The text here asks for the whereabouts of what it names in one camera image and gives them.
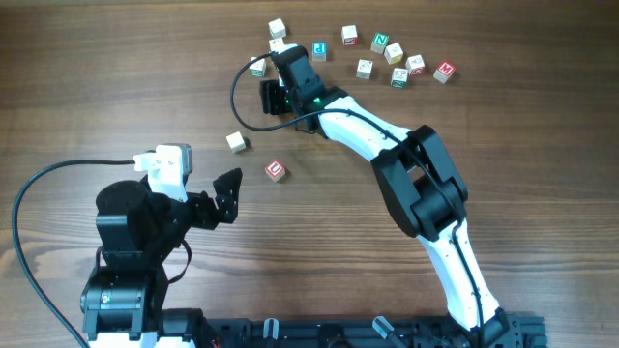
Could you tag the wooden block red G side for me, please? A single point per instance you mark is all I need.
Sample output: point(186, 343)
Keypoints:
point(415, 65)

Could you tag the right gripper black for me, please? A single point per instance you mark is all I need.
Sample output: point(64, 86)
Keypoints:
point(288, 62)

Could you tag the green letter N block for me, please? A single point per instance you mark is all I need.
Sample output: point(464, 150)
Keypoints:
point(379, 43)

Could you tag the plain wooden block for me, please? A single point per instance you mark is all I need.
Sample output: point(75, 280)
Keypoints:
point(236, 141)
point(277, 29)

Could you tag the red letter M block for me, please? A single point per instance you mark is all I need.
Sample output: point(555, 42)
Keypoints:
point(444, 71)

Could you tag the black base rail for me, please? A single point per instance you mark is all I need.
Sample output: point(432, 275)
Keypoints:
point(338, 333)

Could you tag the wooden block green Z side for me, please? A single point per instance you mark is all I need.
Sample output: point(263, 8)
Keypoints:
point(399, 78)

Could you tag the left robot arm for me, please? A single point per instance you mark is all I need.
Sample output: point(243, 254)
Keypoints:
point(122, 301)

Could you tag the wooden block picture top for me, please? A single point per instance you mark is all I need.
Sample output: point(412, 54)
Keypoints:
point(364, 69)

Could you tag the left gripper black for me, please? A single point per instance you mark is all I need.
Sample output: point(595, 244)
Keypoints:
point(206, 208)

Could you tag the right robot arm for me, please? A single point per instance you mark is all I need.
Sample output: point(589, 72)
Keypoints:
point(419, 183)

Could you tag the wooden block with drawing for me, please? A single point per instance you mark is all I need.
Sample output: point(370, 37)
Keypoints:
point(277, 45)

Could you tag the wooden block yellow side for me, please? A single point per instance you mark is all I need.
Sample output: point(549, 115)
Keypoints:
point(393, 53)

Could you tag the blue letter P block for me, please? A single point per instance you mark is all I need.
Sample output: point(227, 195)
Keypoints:
point(319, 52)

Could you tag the red letter U block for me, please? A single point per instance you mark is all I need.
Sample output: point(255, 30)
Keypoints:
point(275, 170)

